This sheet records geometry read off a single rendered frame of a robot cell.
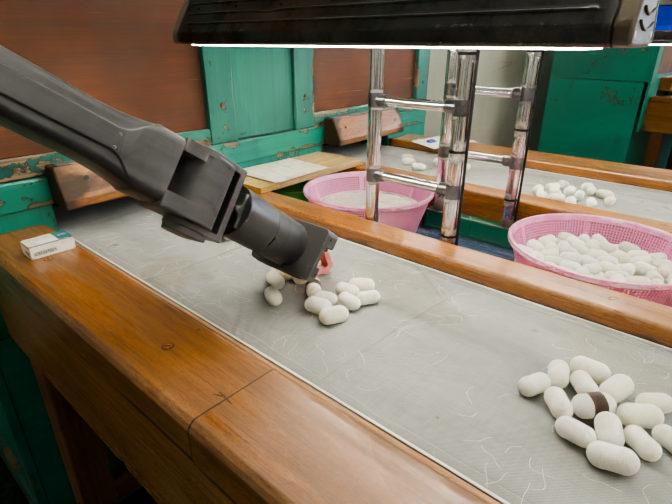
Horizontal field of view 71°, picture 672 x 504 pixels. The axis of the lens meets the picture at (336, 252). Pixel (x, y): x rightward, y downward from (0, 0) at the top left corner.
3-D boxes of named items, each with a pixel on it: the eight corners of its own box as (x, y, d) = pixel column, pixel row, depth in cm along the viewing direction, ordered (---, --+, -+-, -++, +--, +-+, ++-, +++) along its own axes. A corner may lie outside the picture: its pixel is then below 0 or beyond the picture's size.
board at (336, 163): (261, 194, 94) (260, 188, 93) (216, 180, 103) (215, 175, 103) (363, 164, 117) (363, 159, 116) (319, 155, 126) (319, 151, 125)
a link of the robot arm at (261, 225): (233, 234, 47) (253, 183, 48) (189, 225, 51) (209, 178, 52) (275, 257, 52) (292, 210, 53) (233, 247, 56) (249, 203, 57)
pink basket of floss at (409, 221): (443, 256, 88) (448, 208, 85) (301, 257, 88) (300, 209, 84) (418, 209, 113) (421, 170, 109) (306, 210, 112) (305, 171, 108)
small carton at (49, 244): (31, 260, 66) (28, 247, 65) (23, 253, 68) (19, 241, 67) (76, 247, 70) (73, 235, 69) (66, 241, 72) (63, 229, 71)
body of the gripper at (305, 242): (280, 216, 63) (243, 192, 57) (338, 235, 57) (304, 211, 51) (258, 260, 62) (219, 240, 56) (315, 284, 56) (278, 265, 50)
